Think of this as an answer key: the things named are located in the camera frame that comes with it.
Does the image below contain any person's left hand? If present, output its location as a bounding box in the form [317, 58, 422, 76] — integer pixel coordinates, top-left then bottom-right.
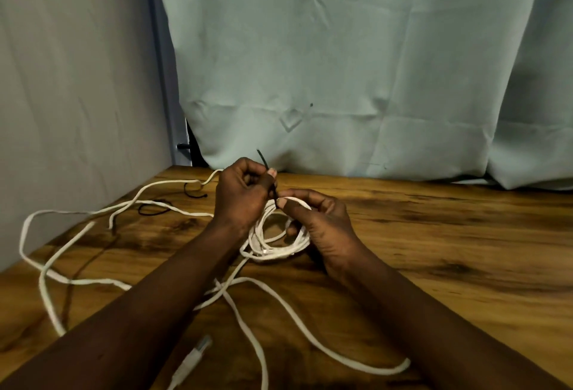
[211, 157, 278, 243]

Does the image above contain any white cable plug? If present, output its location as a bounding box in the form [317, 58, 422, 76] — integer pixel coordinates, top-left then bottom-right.
[167, 334, 214, 390]

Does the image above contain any black cable tie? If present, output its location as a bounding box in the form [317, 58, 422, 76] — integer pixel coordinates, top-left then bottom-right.
[256, 149, 278, 208]

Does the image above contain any long white cable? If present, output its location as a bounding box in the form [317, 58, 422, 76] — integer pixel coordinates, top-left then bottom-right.
[18, 169, 412, 390]

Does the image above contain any person's left forearm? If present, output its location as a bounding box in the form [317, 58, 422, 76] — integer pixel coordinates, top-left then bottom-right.
[0, 222, 251, 390]

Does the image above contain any person's right forearm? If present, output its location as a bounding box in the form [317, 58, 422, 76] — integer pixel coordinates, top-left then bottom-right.
[329, 253, 571, 390]

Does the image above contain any light blue curtain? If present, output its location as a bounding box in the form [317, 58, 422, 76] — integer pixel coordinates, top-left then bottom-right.
[153, 0, 573, 192]

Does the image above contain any person's right hand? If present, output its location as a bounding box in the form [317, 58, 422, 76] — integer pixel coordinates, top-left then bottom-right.
[276, 188, 373, 284]

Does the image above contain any black twist tie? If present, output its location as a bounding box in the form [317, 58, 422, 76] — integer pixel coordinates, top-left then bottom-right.
[137, 199, 173, 217]
[183, 181, 208, 200]

